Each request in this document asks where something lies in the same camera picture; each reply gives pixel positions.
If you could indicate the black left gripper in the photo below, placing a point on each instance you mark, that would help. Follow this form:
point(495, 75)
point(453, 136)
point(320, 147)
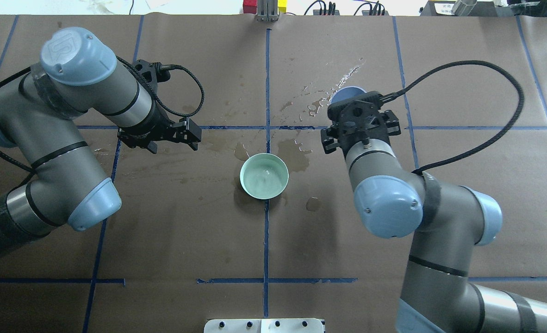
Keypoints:
point(154, 126)

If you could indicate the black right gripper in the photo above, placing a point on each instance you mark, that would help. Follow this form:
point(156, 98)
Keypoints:
point(330, 137)

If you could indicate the blue-grey cup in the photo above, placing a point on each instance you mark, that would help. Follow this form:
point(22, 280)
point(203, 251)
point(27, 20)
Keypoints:
point(345, 93)

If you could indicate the green bowl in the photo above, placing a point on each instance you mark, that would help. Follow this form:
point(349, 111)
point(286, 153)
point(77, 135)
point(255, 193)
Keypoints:
point(264, 176)

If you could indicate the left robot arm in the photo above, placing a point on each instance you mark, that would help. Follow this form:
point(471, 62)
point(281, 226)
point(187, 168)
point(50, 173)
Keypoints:
point(66, 185)

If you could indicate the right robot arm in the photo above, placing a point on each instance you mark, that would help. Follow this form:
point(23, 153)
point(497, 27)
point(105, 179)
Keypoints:
point(446, 220)

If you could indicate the brown paper table cover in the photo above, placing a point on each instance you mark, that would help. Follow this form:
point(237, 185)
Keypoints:
point(190, 245)

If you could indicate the black connector block right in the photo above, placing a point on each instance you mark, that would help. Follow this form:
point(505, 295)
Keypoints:
point(375, 8)

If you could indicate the black connector block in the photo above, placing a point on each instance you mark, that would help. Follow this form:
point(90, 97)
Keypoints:
point(323, 8)
point(375, 8)

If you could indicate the black connector block left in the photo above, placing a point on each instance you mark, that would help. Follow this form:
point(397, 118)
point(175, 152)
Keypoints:
point(323, 8)

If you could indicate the yellow cube block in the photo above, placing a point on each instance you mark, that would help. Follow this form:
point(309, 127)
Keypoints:
point(282, 5)

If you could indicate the red cube block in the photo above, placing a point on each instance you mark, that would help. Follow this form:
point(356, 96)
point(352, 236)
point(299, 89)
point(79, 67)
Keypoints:
point(249, 6)

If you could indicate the metal cylinder weight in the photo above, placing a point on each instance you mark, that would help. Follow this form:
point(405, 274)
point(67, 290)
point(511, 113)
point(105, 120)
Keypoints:
point(463, 8)

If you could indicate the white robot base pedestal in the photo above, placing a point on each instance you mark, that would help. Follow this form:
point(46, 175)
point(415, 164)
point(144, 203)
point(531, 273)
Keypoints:
point(266, 325)

